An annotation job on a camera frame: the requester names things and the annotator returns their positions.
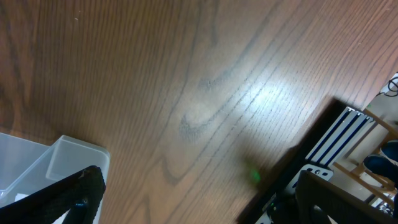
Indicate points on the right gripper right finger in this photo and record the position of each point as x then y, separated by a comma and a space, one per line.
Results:
319, 201

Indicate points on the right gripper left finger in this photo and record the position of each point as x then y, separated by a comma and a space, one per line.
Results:
77, 196

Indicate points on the clear plastic storage container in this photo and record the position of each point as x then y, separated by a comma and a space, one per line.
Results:
27, 166

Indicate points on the dark blue shoe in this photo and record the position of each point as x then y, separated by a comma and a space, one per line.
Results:
384, 164

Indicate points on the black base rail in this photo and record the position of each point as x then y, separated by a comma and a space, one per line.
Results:
285, 170

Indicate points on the white aluminium frame profile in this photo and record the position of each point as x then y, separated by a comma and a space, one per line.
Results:
326, 142

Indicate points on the wooden chair frame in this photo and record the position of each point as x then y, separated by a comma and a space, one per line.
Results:
387, 186

